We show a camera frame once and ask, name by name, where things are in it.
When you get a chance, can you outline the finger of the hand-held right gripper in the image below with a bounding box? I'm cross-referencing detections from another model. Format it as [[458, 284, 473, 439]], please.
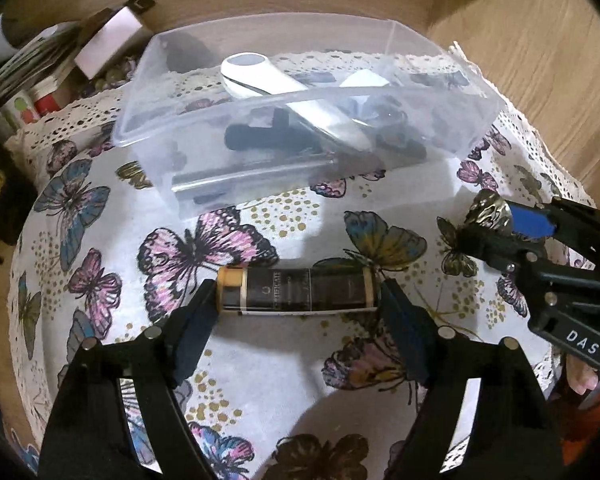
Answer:
[[456, 221, 547, 274], [509, 196, 600, 274]]

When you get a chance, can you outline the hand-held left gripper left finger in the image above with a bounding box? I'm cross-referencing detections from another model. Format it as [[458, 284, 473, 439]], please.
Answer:
[[39, 277, 222, 480]]

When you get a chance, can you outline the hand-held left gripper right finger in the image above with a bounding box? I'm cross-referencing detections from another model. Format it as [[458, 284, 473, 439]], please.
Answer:
[[379, 277, 564, 480]]

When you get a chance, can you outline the gold ornament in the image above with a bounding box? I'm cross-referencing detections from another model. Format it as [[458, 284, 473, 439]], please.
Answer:
[[469, 190, 512, 234]]

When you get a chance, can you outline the black tube with gold cap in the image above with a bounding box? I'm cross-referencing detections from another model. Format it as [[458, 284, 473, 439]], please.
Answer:
[[215, 265, 382, 318]]

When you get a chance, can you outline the clear plastic storage box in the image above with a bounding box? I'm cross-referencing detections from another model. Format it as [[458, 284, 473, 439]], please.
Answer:
[[112, 18, 504, 219]]

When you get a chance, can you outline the dark brown hair clip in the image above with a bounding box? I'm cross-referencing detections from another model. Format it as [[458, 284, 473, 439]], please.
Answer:
[[370, 101, 427, 159]]

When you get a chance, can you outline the silver metal pen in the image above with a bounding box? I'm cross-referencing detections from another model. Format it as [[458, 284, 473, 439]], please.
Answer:
[[172, 156, 342, 193]]

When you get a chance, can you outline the black clip-on device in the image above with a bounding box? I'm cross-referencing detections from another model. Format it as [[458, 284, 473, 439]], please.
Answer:
[[224, 109, 332, 155]]

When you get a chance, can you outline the white egg-shaped gadget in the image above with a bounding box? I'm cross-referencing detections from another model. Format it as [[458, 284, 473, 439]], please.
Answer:
[[341, 70, 392, 92]]

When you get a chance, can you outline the white electric handheld device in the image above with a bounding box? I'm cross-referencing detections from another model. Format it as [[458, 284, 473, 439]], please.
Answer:
[[220, 52, 377, 152]]

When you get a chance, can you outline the person's right hand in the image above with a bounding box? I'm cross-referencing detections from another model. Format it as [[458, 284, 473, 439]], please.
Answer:
[[564, 354, 600, 394]]

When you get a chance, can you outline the butterfly print tablecloth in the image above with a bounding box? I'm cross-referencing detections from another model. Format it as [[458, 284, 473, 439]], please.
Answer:
[[7, 42, 596, 480]]

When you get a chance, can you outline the pile of beads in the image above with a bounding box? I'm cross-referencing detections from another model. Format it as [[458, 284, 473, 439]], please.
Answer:
[[77, 57, 140, 98]]

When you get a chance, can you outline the small white card box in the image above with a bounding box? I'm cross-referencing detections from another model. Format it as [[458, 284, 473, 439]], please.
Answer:
[[74, 0, 155, 80]]

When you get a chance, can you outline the stack of books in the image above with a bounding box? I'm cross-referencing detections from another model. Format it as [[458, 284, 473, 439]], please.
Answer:
[[0, 14, 98, 122]]

